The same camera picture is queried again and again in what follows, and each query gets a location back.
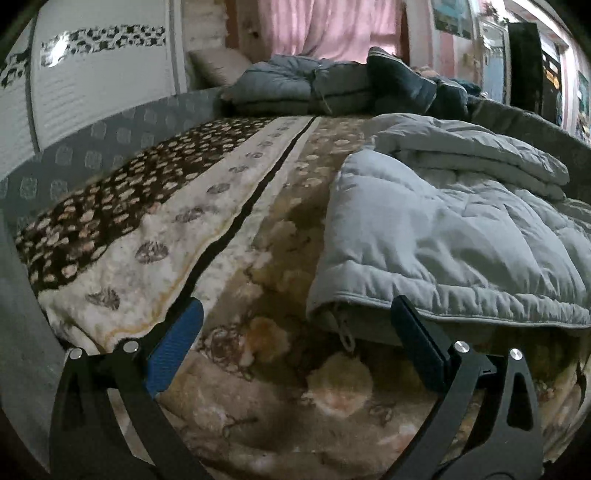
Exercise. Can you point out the dark blue striped quilt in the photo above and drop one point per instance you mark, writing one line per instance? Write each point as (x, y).
(401, 81)

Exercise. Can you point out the dark door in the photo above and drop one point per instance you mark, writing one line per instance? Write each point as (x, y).
(531, 69)

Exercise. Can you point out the small wall poster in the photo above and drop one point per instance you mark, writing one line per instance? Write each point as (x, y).
(584, 106)

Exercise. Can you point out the beige pillow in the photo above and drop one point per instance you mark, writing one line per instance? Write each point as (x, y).
(219, 67)

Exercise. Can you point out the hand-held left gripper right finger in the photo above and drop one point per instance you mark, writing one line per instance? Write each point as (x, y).
(418, 341)

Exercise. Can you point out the pink curtain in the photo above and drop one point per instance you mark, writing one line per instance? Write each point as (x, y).
(332, 23)

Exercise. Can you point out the folded light blue quilt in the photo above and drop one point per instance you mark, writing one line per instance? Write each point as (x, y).
(286, 83)

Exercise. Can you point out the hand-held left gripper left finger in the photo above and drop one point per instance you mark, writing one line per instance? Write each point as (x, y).
(178, 344)

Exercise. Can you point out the white framed mirror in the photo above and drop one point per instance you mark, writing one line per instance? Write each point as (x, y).
(494, 60)

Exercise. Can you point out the light grey down jacket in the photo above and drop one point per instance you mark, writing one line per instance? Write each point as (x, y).
(443, 230)

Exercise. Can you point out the framed wall poster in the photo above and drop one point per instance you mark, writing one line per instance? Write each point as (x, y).
(452, 18)

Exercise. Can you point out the brown floral plush blanket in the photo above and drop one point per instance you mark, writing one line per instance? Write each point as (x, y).
(184, 221)

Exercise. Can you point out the white sliding door wardrobe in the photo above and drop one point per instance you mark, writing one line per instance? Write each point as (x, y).
(101, 87)

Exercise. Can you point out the grey patterned bed surround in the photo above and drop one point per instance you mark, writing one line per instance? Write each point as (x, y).
(83, 152)

